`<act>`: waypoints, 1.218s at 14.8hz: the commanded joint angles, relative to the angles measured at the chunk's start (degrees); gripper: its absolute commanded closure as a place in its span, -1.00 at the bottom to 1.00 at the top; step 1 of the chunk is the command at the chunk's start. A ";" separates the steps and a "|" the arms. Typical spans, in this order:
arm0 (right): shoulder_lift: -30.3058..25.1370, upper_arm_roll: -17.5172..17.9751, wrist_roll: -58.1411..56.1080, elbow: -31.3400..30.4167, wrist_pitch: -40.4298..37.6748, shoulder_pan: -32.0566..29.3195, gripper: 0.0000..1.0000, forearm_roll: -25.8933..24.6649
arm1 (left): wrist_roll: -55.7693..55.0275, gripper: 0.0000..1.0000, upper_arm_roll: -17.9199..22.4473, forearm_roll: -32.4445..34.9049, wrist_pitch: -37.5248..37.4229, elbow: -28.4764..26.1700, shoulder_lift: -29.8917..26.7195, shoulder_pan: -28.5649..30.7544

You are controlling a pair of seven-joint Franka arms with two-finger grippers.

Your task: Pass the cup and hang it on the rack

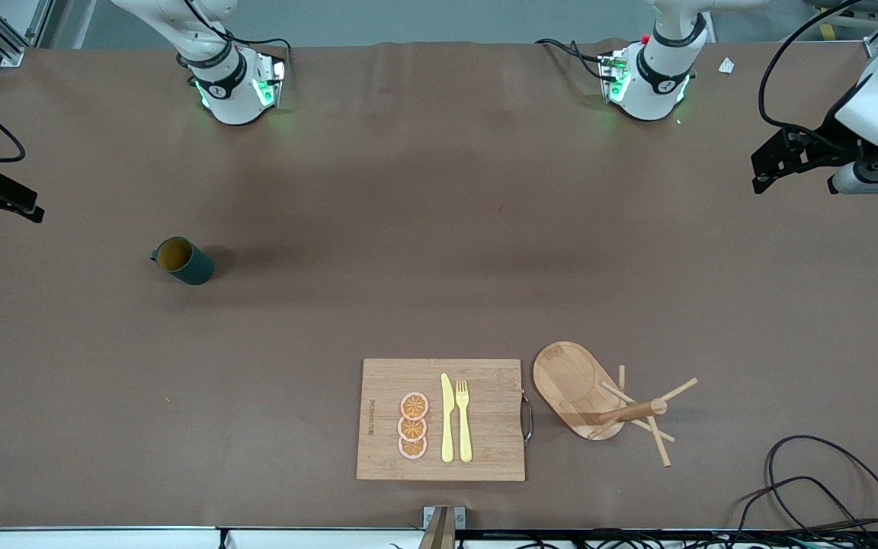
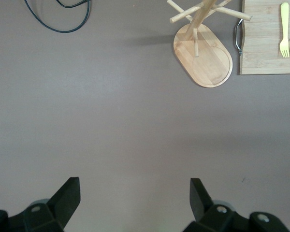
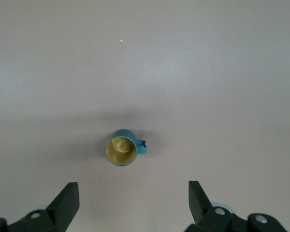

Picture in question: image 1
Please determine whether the thin black cable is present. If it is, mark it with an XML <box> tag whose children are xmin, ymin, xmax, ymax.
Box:
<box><xmin>732</xmin><ymin>476</ymin><xmax>878</xmax><ymax>549</ymax></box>

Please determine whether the yellow plastic fork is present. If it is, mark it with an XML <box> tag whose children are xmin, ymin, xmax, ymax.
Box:
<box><xmin>455</xmin><ymin>379</ymin><xmax>474</xmax><ymax>464</ymax></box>

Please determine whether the dark green cup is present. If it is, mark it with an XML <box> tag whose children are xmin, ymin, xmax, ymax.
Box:
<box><xmin>151</xmin><ymin>236</ymin><xmax>215</xmax><ymax>286</ymax></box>

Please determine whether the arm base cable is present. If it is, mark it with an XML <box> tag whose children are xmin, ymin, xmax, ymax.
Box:
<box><xmin>536</xmin><ymin>37</ymin><xmax>612</xmax><ymax>82</ymax></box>
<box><xmin>176</xmin><ymin>0</ymin><xmax>293</xmax><ymax>85</ymax></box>

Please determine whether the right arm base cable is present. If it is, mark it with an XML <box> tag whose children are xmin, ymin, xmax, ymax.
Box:
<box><xmin>176</xmin><ymin>0</ymin><xmax>293</xmax><ymax>85</ymax></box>

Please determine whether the wooden cup rack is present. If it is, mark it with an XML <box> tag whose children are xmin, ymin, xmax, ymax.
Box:
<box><xmin>533</xmin><ymin>341</ymin><xmax>699</xmax><ymax>467</ymax></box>

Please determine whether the left arm wrist cable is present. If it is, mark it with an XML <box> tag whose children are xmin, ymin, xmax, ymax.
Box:
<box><xmin>758</xmin><ymin>0</ymin><xmax>867</xmax><ymax>153</ymax></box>

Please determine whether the left arm base cable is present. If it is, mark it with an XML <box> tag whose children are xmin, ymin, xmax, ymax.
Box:
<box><xmin>536</xmin><ymin>37</ymin><xmax>612</xmax><ymax>82</ymax></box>

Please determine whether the thick black braided cable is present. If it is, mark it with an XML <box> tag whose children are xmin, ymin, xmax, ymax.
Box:
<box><xmin>766</xmin><ymin>435</ymin><xmax>878</xmax><ymax>549</ymax></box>

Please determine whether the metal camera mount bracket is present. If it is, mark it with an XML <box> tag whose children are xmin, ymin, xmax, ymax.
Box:
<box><xmin>418</xmin><ymin>506</ymin><xmax>467</xmax><ymax>549</ymax></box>

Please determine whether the bamboo cutting board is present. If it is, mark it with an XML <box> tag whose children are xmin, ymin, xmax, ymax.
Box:
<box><xmin>356</xmin><ymin>358</ymin><xmax>534</xmax><ymax>482</ymax></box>

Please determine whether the yellow plastic knife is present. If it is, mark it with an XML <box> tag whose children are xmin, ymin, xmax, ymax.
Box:
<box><xmin>441</xmin><ymin>373</ymin><xmax>456</xmax><ymax>464</ymax></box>

